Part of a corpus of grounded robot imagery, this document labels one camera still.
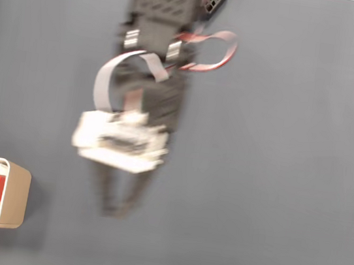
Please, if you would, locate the short white red servo cable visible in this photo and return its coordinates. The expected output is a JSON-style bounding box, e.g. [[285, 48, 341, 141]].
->
[[90, 44, 173, 120]]

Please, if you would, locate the grey table mat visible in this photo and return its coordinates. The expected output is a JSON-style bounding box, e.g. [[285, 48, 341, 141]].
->
[[0, 0, 354, 265]]

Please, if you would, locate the long red white servo cable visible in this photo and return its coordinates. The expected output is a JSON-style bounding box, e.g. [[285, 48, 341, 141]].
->
[[170, 0, 245, 79]]

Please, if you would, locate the camera board on white mount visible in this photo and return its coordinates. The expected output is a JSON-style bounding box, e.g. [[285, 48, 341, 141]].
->
[[67, 101, 174, 178]]

